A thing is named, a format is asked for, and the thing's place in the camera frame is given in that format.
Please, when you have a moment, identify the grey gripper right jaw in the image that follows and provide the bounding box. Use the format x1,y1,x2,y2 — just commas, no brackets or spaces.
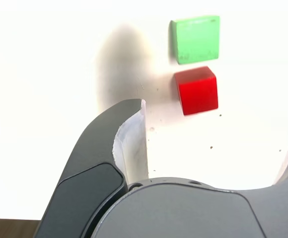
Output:
91,133,288,238

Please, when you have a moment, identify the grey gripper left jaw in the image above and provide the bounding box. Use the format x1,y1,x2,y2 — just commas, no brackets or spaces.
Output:
34,98,149,238

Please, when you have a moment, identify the red cube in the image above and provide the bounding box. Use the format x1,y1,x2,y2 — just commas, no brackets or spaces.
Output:
174,65,219,116

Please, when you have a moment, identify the green cube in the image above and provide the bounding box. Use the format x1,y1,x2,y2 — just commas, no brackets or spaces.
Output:
169,15,220,65

